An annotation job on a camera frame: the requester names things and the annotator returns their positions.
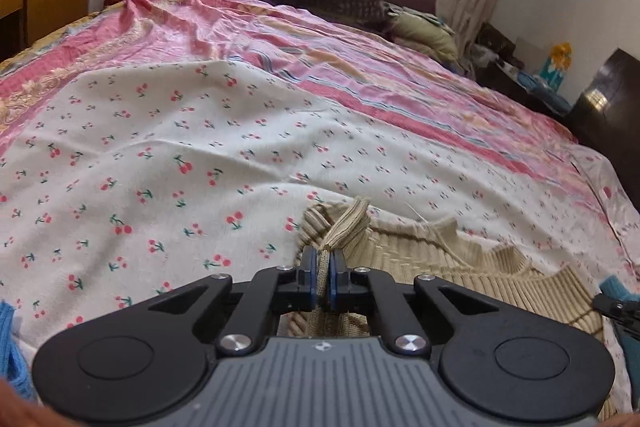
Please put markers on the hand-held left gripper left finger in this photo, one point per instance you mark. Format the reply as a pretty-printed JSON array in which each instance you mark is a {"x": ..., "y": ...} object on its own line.
[{"x": 310, "y": 279}]

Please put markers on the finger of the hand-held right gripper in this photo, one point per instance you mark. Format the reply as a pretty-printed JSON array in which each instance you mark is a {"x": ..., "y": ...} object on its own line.
[{"x": 622, "y": 311}]

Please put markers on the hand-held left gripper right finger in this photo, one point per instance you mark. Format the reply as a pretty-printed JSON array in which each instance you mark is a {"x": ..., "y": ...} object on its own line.
[{"x": 334, "y": 279}]

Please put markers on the beige striped knit sweater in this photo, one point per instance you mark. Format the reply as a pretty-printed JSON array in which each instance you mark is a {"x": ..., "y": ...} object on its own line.
[{"x": 475, "y": 267}]

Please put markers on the teal towel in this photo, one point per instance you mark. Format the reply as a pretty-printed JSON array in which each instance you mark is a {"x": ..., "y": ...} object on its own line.
[{"x": 620, "y": 289}]

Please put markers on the cherry print bed sheet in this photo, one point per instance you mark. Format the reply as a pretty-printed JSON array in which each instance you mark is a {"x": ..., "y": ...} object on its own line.
[{"x": 200, "y": 167}]

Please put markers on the dark wooden headboard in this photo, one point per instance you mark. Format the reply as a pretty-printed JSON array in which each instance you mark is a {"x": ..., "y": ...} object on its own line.
[{"x": 605, "y": 107}]

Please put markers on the pink patterned bed sheet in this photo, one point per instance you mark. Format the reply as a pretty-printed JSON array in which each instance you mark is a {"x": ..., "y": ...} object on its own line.
[{"x": 250, "y": 32}]

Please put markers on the yellow and blue carton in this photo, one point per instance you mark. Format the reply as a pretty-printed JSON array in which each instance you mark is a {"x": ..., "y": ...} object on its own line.
[{"x": 557, "y": 64}]

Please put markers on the olive pillow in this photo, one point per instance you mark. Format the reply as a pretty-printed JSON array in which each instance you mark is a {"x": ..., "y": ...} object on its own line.
[{"x": 425, "y": 34}]

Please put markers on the plaid blanket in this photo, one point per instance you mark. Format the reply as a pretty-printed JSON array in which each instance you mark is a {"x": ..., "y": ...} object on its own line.
[{"x": 362, "y": 11}]

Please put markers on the dark nightstand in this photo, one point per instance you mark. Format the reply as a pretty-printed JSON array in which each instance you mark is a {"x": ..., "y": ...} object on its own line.
[{"x": 500, "y": 57}]

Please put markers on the blue knit garment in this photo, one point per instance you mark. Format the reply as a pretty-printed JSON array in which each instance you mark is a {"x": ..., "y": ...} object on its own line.
[{"x": 15, "y": 347}]

